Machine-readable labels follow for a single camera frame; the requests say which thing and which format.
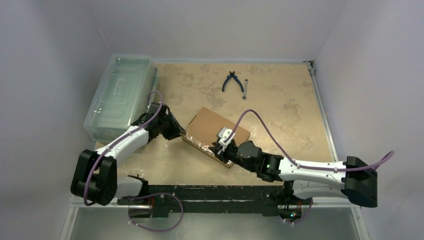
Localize brown cardboard express box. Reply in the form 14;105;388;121
181;107;235;169

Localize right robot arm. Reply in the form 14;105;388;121
209;140;378;208

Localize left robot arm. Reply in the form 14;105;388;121
70;102;186;206

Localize clear plastic storage bin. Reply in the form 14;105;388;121
83;53;158;143

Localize small silver wrench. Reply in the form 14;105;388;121
242;79;249;100

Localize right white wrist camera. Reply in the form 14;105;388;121
216;127;235;146

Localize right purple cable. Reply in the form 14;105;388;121
225;109;396;173

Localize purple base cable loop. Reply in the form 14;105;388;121
127;193;185;234

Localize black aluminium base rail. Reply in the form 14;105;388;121
69;184;360;220

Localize blue handled pliers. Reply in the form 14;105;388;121
221;70;245;93

